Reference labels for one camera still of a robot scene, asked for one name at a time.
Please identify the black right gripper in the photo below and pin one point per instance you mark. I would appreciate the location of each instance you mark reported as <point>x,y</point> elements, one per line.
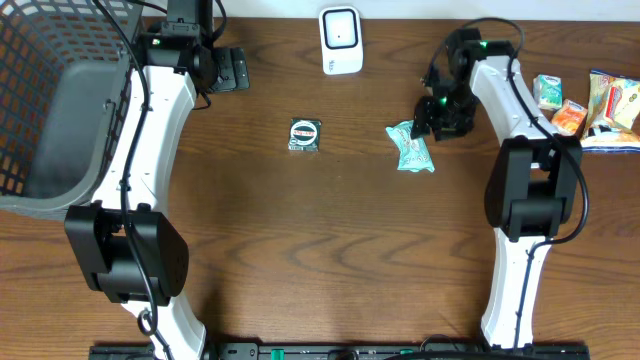
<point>424,113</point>

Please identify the dark mesh plastic basket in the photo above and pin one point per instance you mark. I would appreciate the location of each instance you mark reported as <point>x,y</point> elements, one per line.
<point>65,88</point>

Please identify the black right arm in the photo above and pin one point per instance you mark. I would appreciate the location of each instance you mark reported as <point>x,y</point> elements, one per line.
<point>536,196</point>

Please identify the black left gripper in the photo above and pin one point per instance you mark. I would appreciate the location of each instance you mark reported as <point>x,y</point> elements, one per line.
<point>230,68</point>

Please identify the orange small packet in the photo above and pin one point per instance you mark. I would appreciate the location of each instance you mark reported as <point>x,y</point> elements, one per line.
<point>569,117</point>

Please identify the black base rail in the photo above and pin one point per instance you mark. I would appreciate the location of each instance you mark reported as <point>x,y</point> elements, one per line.
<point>434,350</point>

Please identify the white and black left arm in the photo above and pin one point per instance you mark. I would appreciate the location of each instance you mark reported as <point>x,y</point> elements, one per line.
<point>123,240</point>

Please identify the round label dark packet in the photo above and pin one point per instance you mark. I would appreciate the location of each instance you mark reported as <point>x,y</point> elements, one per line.
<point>304,135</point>

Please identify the white barcode scanner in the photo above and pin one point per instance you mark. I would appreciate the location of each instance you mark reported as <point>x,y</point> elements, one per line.
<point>341,40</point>

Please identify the yellow snack bag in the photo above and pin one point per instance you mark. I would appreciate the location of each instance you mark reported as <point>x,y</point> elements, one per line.
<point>612,110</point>

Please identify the green tissue pack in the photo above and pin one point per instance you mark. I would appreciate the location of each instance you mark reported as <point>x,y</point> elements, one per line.
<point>547,92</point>

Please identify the teal snack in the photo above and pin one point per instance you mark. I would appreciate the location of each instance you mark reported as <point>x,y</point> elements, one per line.
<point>413,153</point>

